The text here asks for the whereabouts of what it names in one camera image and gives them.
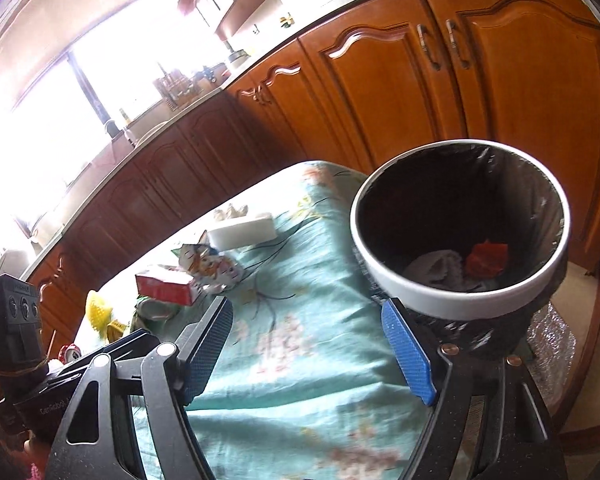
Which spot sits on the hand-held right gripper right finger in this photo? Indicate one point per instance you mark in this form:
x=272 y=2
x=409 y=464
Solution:
x=407 y=350

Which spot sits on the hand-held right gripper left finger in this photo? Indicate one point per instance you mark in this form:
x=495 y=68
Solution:
x=210 y=350

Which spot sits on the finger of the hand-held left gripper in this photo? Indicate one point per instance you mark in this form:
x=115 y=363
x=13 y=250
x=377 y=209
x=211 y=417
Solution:
x=130 y=339

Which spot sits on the white bin with black bag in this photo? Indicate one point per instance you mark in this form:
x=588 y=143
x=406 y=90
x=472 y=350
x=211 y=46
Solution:
x=430 y=305

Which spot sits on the red box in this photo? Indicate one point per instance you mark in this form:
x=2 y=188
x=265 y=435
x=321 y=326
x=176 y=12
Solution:
x=165 y=287

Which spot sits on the snack wrapper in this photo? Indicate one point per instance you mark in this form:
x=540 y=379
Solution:
x=212 y=265

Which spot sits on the white box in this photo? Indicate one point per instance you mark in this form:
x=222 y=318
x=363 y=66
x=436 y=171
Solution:
x=240 y=230

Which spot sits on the person's left hand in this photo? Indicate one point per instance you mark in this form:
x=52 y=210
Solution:
x=28 y=446

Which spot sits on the small yellow wrapper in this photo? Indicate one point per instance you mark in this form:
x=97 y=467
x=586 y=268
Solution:
x=115 y=331

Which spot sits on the yellow mesh item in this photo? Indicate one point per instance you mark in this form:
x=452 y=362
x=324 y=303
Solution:
x=97 y=312

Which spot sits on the white countertop appliance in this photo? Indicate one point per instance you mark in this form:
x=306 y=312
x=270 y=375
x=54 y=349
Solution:
x=10 y=265

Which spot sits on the red alarm clock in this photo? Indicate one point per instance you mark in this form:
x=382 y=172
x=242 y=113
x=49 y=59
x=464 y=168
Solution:
x=71 y=352

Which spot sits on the white crumpled tissue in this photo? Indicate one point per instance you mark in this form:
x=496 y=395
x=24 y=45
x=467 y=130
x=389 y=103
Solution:
x=435 y=267

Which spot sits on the teal floral tablecloth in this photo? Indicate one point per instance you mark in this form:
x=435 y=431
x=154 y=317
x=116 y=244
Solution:
x=290 y=310

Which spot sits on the red wrapper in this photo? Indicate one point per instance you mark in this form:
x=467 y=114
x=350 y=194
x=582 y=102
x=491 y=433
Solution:
x=487 y=260

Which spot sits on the crumpled white paper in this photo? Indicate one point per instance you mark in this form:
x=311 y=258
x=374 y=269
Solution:
x=232 y=211

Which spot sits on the bubble wrap sheet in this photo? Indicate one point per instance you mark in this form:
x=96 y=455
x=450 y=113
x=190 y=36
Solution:
x=550 y=350

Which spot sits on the sink faucet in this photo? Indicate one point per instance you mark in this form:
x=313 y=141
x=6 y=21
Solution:
x=111 y=127

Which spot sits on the kitchen window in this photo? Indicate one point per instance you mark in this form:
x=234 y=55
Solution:
x=105 y=85

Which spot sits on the wooden knife block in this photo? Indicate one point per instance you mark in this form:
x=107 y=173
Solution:
x=172 y=87

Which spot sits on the wooden lower kitchen cabinets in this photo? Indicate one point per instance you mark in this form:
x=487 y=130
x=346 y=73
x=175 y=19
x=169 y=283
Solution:
x=380 y=85

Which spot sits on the grey kitchen countertop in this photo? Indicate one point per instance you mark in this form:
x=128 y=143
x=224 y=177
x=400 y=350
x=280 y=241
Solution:
x=260 y=62

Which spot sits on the steel container with lid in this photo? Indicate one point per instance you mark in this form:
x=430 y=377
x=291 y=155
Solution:
x=235 y=55

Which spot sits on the small seasoning bottles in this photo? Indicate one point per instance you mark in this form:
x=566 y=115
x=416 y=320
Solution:
x=285 y=20

